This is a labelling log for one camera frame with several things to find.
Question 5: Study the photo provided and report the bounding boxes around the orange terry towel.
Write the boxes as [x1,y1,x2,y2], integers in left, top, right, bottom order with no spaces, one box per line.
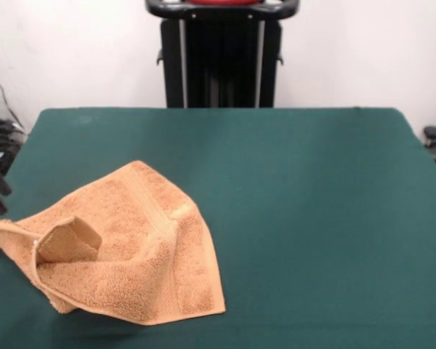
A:
[0,160,227,326]

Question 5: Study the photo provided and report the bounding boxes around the dark green table cloth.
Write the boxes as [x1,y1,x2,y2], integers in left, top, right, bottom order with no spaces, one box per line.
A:
[0,106,436,349]

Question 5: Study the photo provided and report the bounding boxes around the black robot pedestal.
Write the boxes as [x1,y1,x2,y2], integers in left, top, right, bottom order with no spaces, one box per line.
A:
[144,0,299,109]

